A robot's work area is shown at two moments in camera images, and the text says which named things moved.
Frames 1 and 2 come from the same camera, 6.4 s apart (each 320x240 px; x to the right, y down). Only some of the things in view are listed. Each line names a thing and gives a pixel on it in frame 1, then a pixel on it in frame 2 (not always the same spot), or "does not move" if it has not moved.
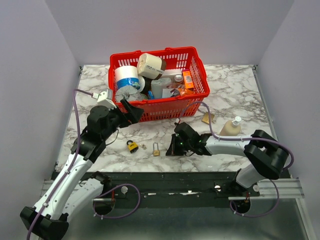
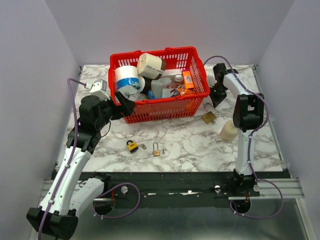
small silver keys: x=144 y=147 does not move
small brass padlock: x=156 y=151 does not move
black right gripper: x=173 y=150 -> x=216 y=100
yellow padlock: x=132 y=146 does not move
